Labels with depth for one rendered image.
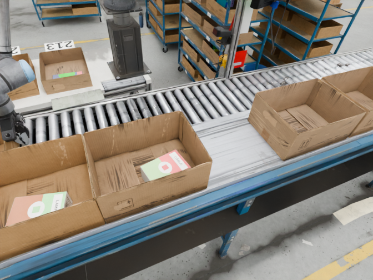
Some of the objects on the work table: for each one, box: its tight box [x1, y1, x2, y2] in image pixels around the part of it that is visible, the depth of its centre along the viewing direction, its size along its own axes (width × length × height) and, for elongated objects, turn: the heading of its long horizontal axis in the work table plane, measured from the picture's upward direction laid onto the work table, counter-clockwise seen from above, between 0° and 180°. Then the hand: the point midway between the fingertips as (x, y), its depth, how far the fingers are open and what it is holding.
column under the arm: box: [106, 16, 152, 81], centre depth 165 cm, size 26×26×33 cm
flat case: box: [52, 71, 83, 79], centre depth 158 cm, size 14×19×2 cm
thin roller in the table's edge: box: [104, 79, 145, 91], centre depth 163 cm, size 2×28×2 cm, turn 114°
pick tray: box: [7, 53, 40, 101], centre depth 152 cm, size 28×38×10 cm
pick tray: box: [39, 47, 93, 95], centre depth 162 cm, size 28×38×10 cm
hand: (25, 144), depth 115 cm, fingers closed
